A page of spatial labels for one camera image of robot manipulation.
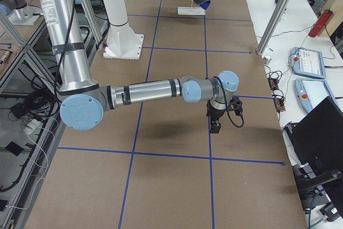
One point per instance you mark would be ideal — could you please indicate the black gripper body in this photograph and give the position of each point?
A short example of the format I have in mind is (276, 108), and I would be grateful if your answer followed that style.
(215, 113)

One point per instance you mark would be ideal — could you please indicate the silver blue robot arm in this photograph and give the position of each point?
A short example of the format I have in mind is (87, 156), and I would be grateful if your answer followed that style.
(84, 101)

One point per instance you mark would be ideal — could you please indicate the aluminium frame post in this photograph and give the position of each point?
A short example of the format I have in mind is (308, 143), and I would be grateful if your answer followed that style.
(275, 18)

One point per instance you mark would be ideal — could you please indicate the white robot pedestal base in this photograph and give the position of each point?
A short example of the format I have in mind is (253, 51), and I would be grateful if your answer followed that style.
(122, 41)

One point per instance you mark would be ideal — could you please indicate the red cylinder bottle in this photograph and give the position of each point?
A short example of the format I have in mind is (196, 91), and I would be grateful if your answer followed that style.
(320, 23)

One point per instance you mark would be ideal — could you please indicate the blue teach pendant upper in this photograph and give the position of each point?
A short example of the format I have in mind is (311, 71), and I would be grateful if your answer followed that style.
(307, 62)

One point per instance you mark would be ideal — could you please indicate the white towel rack base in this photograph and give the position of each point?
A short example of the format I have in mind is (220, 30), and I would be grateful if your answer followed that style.
(190, 11)

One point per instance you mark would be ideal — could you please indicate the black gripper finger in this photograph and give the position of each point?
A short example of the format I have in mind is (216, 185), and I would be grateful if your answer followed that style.
(215, 127)

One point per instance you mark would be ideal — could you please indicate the blue teach pendant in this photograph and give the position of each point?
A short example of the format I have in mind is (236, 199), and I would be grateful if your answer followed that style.
(307, 62)
(311, 92)

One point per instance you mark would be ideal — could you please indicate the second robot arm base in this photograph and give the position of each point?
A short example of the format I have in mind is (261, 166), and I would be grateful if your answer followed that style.
(20, 13)

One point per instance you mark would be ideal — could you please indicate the blue teach pendant lower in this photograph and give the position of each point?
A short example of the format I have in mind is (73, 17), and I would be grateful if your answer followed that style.
(311, 92)

